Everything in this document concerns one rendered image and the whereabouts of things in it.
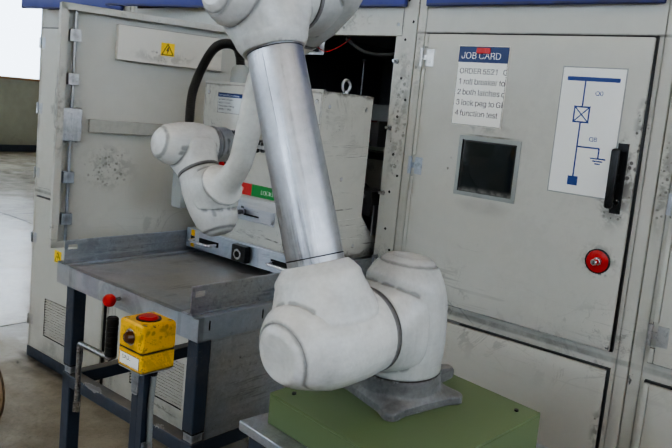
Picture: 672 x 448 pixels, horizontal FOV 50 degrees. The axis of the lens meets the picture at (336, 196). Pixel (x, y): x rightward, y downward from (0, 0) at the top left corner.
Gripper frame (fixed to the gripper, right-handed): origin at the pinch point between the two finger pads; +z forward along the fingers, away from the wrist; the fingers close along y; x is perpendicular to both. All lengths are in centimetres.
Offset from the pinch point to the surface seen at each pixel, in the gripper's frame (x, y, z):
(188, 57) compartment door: 23, -53, 8
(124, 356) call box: -40, 22, -62
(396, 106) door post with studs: 13.9, 16.7, 28.7
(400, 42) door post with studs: 32.2, 15.4, 29.1
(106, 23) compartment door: 31, -63, -17
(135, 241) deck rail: -34, -42, -16
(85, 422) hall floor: -123, -107, 11
